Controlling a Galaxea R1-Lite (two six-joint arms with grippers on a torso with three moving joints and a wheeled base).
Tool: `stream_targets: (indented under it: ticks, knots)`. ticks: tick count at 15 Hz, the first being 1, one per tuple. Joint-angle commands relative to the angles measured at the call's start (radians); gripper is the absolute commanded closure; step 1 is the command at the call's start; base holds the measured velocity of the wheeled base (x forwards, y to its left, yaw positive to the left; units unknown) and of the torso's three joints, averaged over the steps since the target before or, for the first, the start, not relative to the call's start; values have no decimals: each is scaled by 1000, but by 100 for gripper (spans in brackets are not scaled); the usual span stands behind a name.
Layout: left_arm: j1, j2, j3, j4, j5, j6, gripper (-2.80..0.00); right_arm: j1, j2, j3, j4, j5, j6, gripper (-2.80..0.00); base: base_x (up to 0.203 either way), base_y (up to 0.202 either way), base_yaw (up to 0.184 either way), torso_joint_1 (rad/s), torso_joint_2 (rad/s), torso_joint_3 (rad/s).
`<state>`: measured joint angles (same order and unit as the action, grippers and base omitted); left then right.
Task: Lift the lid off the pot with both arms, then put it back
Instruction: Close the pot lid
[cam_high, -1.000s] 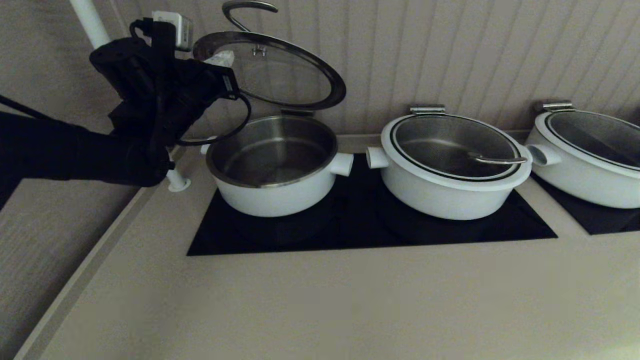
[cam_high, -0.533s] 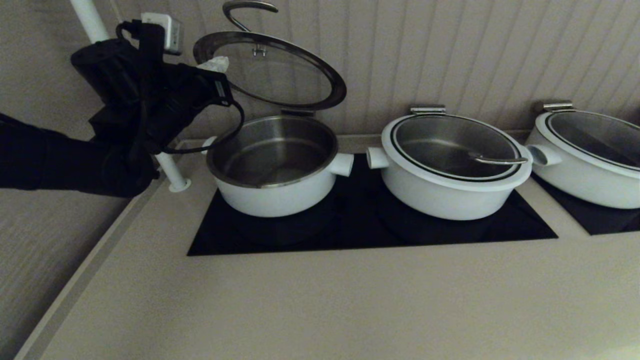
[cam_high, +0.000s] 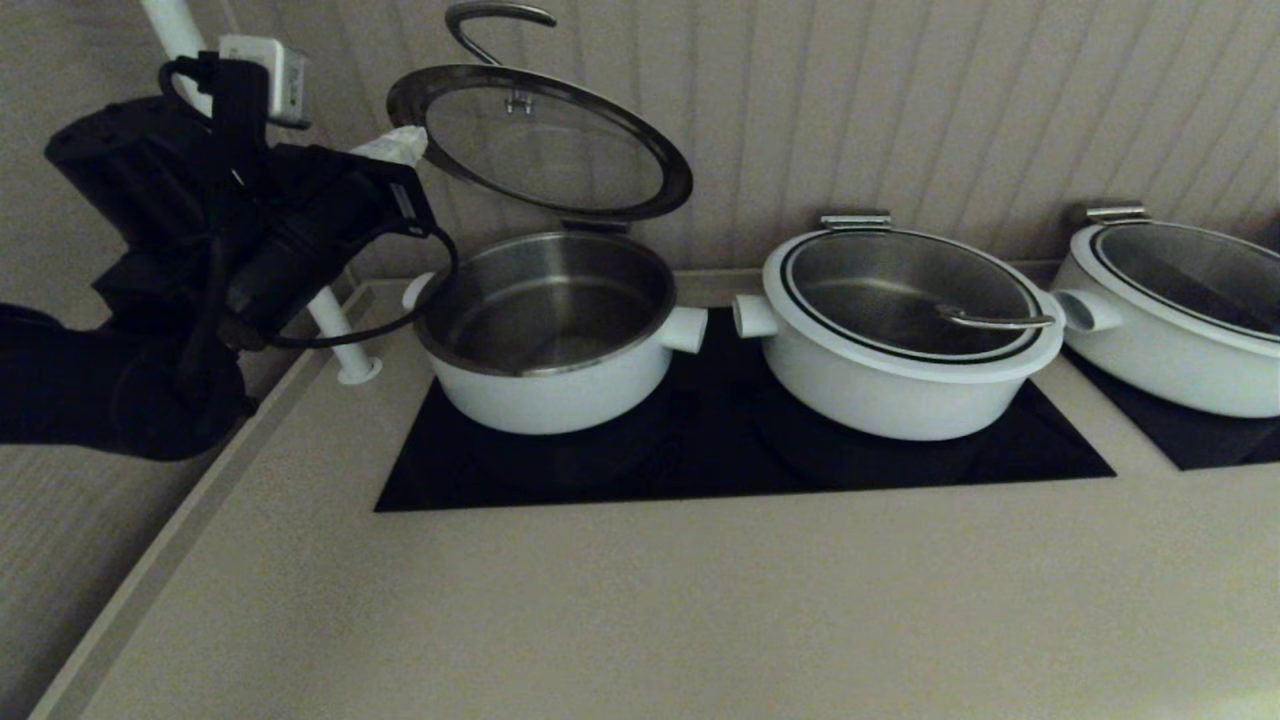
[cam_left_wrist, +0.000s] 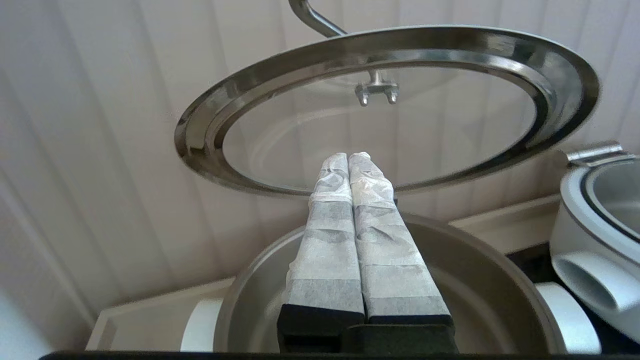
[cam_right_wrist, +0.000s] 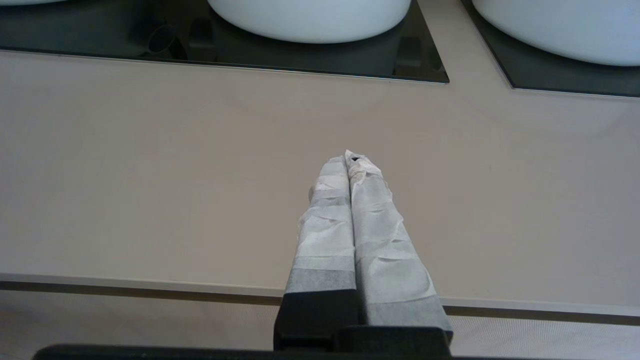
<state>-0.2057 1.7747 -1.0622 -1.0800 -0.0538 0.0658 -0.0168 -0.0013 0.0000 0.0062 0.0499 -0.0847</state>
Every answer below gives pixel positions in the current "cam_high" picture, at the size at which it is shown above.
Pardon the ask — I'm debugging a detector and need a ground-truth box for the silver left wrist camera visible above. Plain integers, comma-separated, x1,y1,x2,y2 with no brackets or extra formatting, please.
218,34,310,130

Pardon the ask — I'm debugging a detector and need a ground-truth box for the white pot with side handles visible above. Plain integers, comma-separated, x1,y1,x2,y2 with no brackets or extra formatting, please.
402,230,710,435
1052,220,1280,418
733,228,1071,442

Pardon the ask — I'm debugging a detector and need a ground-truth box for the glass lid with white rim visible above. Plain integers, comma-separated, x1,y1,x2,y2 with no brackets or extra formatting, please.
386,1,695,224
762,228,1069,385
1072,220,1280,358

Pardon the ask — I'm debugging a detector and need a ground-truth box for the wide black glass cooktop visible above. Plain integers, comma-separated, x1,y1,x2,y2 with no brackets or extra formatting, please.
373,305,1119,514

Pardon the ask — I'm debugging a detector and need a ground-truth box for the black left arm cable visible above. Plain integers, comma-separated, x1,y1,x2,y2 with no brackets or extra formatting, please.
265,225,462,350

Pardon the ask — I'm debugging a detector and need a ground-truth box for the white round pole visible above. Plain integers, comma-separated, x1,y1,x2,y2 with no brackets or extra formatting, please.
140,0,383,387

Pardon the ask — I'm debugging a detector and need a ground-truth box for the stainless steel inner pan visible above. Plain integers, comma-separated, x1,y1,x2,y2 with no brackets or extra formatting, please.
413,232,678,378

